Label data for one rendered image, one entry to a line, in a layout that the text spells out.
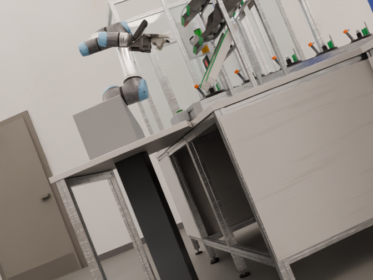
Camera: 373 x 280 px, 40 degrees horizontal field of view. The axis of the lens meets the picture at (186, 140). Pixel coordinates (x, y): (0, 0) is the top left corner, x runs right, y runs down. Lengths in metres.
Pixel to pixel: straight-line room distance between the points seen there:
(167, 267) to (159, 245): 0.12
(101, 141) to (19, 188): 4.32
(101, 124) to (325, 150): 1.19
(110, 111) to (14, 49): 4.54
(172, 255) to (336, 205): 0.95
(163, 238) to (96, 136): 0.65
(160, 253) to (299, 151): 0.99
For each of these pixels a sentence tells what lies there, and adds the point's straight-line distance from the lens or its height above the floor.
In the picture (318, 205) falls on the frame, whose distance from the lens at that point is 2.20.
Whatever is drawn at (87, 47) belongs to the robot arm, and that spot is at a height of 1.44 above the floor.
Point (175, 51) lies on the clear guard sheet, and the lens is 4.33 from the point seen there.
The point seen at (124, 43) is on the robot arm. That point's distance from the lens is 2.65.
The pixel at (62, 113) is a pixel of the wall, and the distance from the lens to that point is 6.84.
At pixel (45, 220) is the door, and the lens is 6.92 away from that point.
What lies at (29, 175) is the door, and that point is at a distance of 6.95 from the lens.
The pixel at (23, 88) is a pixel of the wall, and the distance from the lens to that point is 7.07.
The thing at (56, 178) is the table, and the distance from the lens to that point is 2.46.
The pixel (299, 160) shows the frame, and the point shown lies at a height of 0.51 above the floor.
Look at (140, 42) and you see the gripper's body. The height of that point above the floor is 1.34.
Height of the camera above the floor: 0.64
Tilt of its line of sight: 3 degrees up
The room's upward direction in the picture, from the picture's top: 22 degrees counter-clockwise
